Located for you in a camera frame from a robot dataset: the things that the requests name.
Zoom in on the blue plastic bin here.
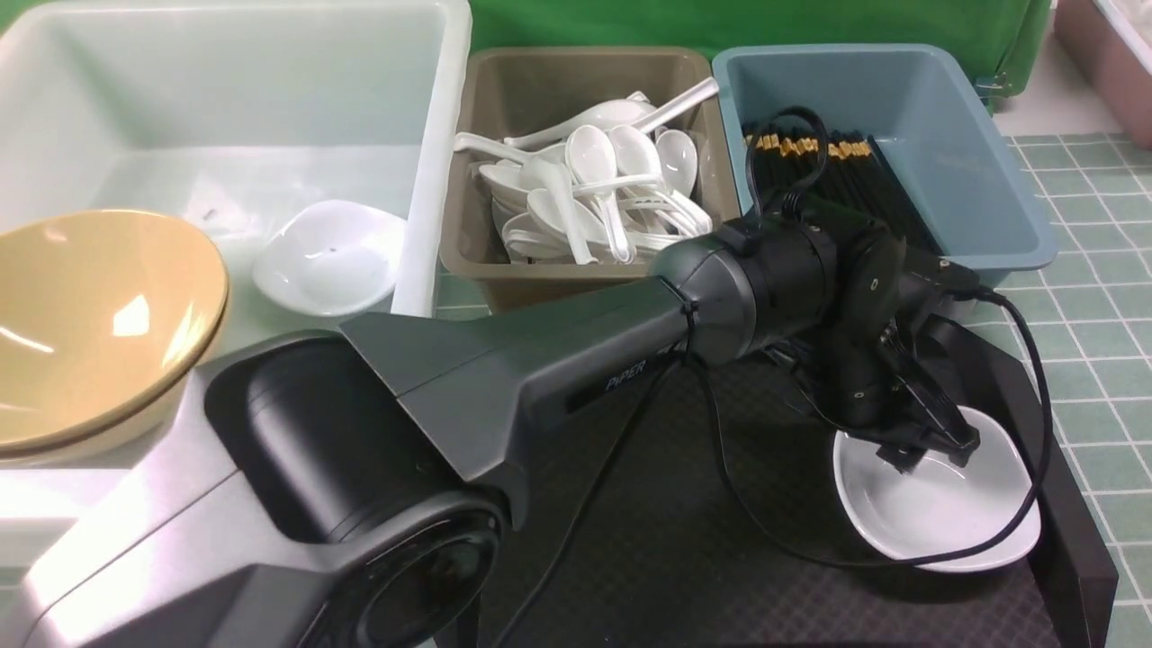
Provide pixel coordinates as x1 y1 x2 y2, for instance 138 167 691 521
712 42 1060 287

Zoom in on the white spoon top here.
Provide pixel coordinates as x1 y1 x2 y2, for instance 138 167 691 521
503 95 655 150

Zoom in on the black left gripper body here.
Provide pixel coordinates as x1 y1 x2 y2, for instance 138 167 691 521
810 253 982 432

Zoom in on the pile of black chopsticks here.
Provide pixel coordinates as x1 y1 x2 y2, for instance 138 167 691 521
753 126 943 256

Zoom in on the large white plastic tub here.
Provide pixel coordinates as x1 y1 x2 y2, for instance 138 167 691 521
3 1 473 590

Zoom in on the white spoon right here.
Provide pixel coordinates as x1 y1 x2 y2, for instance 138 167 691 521
655 129 698 198

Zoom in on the white spoon left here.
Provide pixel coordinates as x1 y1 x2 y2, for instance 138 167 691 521
453 131 536 166

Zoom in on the brown plastic bin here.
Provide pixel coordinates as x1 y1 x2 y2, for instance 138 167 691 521
437 48 743 312

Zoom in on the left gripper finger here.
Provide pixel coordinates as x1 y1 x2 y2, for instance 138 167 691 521
867 423 932 474
909 387 980 467

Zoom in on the white square dish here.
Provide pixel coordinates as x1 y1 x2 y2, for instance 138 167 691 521
832 406 1031 559

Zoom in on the white spoon long handle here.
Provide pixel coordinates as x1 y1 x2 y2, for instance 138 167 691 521
632 76 719 134

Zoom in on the pink bin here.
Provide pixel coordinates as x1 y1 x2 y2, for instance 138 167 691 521
1054 1 1151 150

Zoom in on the white spoon centre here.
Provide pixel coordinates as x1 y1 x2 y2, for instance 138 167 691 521
564 125 636 264

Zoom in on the black serving tray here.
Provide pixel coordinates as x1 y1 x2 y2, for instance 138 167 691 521
435 316 1119 647

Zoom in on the black cable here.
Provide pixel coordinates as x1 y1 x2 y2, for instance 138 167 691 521
505 106 1054 648

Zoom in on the green cloth backdrop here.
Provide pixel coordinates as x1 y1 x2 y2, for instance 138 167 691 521
472 1 1053 97

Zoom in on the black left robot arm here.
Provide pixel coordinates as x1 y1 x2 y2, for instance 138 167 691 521
3 205 980 647

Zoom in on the yellow bowl in tub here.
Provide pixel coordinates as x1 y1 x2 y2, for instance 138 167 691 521
1 210 230 466

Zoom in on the white dish in tub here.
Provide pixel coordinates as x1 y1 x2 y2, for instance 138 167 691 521
251 199 407 319

